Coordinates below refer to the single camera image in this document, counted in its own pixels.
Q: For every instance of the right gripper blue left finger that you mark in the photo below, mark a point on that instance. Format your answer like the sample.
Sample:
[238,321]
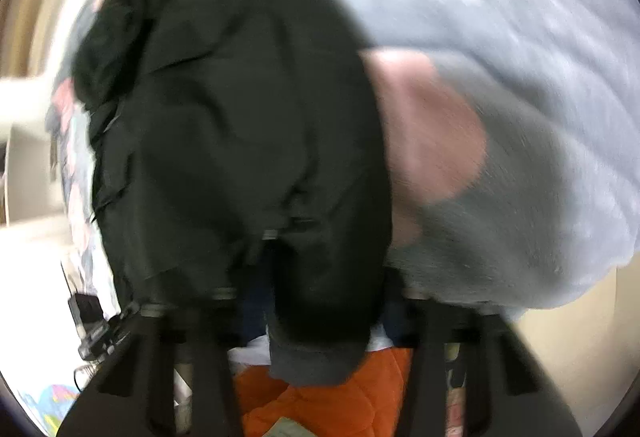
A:
[133,392]

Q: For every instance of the orange quilted fabric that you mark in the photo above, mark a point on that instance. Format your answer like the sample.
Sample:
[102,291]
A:
[368,404]

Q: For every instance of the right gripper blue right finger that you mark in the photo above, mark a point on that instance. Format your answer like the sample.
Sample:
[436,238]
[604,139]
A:
[504,390]

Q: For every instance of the colourful wall map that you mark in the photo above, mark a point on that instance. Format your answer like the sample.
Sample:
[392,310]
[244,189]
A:
[50,407]

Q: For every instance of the black hooded jacket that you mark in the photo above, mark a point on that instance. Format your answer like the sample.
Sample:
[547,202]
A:
[239,154]

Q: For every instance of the grey floral bed blanket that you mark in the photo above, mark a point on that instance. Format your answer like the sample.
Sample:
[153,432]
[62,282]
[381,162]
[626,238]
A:
[555,205]

